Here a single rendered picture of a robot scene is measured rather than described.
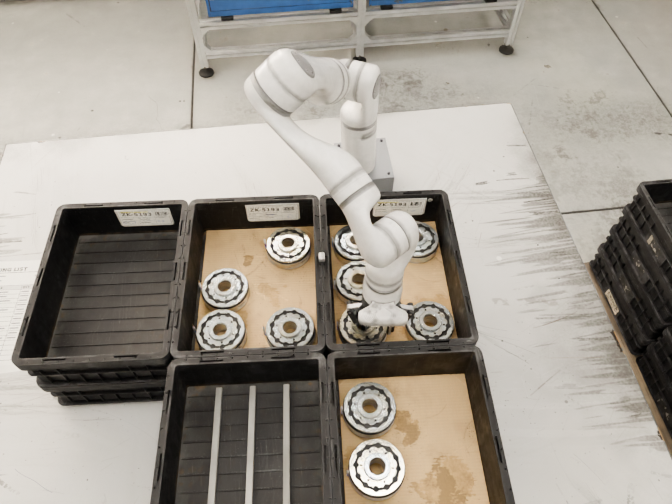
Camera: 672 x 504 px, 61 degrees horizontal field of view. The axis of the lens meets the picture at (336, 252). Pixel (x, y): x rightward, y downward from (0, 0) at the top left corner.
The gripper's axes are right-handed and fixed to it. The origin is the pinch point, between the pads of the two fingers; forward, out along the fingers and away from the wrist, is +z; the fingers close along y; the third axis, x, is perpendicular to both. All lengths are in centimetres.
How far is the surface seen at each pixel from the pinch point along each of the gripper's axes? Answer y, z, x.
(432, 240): -13.1, -0.4, -22.9
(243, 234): 32.1, 2.4, -25.4
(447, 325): -14.7, -0.3, -0.5
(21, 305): 87, 15, -11
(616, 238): -85, 48, -62
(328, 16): 19, 56, -204
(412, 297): -8.0, 2.5, -8.9
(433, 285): -13.0, 2.5, -12.2
